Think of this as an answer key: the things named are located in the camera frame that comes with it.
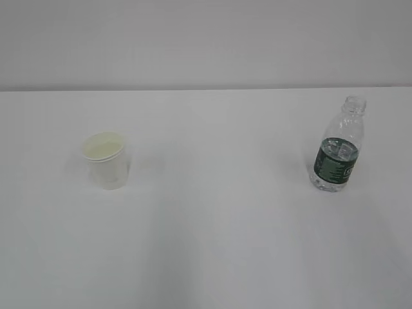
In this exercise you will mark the white paper cup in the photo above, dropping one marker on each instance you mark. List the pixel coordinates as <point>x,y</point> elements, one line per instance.
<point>107,161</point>

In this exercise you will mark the clear plastic water bottle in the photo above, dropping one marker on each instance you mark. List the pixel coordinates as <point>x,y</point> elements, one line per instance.
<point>340,147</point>

